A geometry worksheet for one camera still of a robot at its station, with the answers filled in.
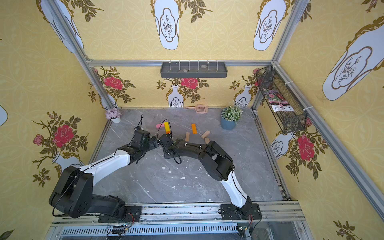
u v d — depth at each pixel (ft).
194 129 3.49
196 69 3.04
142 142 2.29
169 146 2.42
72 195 1.38
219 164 1.75
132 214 2.40
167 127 3.58
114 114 3.40
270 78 3.32
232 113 3.18
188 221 2.37
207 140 3.37
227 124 3.40
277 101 2.52
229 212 2.42
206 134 3.48
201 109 3.97
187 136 3.39
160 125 3.60
